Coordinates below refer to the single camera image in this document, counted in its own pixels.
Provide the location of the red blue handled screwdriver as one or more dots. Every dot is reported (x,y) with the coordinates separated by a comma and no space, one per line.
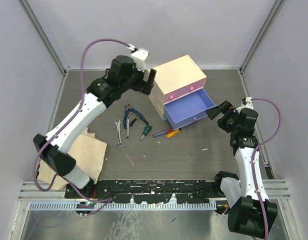
(161,133)

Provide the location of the slotted cable duct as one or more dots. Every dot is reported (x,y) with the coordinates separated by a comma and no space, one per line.
(75,205)

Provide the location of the orange handled screwdriver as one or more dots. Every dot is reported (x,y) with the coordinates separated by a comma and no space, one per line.
(173,133)

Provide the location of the beige cloth bag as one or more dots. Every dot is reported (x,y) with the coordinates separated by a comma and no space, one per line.
(89,154)

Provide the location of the large pink drawer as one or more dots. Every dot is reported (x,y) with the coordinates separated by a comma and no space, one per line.
(192,87)

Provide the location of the cream drawer cabinet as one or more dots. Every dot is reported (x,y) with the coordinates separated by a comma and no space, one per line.
(171,76)

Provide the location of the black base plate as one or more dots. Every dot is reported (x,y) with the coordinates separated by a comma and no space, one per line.
(154,191)

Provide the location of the silver ratchet combination wrench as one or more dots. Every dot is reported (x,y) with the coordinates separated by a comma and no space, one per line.
(127,128)

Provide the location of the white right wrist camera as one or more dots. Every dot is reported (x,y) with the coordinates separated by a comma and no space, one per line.
(245,104)

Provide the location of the small pink drawer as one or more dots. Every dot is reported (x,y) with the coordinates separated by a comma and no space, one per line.
(171,96)

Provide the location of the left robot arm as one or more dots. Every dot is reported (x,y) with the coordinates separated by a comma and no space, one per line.
(53,148)

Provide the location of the green handled screwdriver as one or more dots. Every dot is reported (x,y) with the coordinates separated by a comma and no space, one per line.
(146,130)

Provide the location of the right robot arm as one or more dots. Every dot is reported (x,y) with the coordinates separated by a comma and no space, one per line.
(249,210)

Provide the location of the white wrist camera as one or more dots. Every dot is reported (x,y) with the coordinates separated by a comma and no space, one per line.
(139,55)
(245,104)

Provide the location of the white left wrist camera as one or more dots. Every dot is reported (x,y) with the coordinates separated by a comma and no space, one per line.
(139,55)

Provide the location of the silver open end wrench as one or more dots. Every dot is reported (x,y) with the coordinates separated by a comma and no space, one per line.
(119,143)

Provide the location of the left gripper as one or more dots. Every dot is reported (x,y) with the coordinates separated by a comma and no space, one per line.
(143,86)

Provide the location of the wide purple drawer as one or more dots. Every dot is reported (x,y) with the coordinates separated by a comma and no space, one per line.
(188,109)

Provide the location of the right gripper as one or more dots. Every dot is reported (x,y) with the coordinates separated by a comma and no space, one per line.
(213,113)

